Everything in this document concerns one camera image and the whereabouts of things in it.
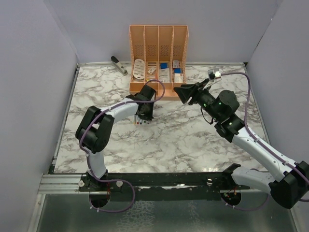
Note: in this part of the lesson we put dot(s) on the black grey stapler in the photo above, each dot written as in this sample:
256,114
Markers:
118,65

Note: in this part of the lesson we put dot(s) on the orange plastic desk organizer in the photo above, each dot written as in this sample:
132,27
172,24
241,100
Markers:
155,44

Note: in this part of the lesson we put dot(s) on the blue eraser box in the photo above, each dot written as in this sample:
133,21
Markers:
177,70

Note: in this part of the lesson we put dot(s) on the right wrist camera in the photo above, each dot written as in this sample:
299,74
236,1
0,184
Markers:
214,75

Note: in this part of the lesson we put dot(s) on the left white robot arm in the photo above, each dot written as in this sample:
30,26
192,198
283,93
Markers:
96,126

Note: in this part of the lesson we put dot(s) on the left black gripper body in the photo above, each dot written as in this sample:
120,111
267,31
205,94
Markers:
147,114

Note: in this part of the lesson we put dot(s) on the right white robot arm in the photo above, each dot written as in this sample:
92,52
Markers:
286,181

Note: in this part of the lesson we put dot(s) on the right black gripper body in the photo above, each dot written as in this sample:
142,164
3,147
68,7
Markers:
205,100

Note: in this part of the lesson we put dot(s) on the white oval label card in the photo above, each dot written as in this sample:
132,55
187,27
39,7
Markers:
139,69

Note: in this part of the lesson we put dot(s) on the small white red box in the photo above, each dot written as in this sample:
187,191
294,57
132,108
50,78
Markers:
151,70

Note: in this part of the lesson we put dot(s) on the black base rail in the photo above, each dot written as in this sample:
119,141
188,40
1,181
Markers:
125,187

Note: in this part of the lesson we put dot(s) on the white red staples box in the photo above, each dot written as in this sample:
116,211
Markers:
176,64

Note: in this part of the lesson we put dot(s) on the white printed box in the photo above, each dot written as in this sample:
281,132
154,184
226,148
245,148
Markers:
178,78

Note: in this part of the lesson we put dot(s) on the blue stamp box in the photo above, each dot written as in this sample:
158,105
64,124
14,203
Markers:
164,65

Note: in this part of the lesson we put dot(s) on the white paper package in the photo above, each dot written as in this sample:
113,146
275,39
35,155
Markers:
164,75

